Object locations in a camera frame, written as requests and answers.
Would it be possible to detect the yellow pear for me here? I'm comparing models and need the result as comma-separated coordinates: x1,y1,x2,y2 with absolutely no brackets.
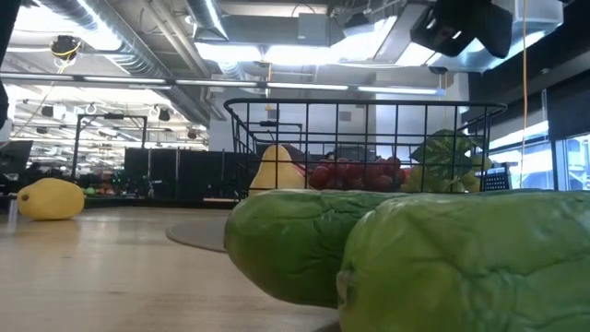
248,144,306,191

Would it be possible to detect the black perforated crate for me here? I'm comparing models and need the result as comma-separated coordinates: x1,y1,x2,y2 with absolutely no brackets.
481,163,513,193

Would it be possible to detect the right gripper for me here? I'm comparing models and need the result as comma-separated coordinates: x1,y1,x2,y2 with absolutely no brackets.
408,0,514,60

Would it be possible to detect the short green cucumber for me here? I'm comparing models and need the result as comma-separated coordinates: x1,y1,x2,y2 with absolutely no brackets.
336,188,590,332

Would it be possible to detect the purple eggplant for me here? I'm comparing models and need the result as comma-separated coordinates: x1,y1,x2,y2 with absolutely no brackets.
281,144,310,179

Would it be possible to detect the green grapes bunch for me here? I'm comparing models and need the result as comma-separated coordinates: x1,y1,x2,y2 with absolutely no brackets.
399,128,493,194

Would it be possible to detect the black ceiling device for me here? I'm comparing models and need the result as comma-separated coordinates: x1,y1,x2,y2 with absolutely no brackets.
49,34,83,61

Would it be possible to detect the round grey mat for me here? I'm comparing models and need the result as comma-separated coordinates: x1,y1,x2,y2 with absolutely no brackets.
165,217,230,254

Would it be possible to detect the silver post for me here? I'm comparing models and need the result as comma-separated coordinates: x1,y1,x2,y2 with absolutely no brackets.
6,196,20,227

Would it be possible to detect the black partition wall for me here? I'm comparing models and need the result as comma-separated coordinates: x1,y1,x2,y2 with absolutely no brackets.
124,147,250,204

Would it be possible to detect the black wire basket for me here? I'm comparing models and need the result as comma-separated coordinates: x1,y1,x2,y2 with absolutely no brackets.
223,97,508,194

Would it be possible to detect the yellow lemon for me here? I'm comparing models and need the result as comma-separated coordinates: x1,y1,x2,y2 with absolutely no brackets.
17,177,87,221

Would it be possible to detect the long ceiling light bar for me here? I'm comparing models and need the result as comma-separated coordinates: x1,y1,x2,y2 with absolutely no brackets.
0,72,446,97

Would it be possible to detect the red grapes bunch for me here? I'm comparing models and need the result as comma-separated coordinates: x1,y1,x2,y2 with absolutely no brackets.
307,155,413,192

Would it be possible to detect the long green cucumber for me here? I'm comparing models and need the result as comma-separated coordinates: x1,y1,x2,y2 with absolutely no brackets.
223,187,416,309

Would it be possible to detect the dark monitor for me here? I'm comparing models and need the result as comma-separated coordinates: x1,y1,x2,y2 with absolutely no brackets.
0,140,34,176

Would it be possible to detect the black frame rig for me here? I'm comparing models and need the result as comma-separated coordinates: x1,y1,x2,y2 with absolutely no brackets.
71,113,148,181

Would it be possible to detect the silver ventilation duct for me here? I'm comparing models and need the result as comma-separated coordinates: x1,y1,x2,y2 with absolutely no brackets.
36,0,213,125

